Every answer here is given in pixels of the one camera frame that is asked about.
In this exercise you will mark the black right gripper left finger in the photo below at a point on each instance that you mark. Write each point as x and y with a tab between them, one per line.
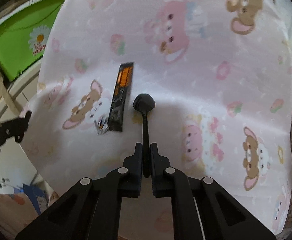
132	179

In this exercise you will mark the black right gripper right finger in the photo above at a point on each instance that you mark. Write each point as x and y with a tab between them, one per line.
161	180

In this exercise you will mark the black coffee stick sachet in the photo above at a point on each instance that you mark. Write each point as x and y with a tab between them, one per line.
113	121

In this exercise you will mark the green plastic storage box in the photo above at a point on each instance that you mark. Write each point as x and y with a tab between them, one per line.
24	34

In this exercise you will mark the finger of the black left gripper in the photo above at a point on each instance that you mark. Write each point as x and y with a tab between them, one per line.
14	128

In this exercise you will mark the black plastic spoon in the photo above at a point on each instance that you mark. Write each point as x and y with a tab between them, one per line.
144	104

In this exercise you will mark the pink cartoon bear bedsheet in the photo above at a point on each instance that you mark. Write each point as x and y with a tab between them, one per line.
220	72

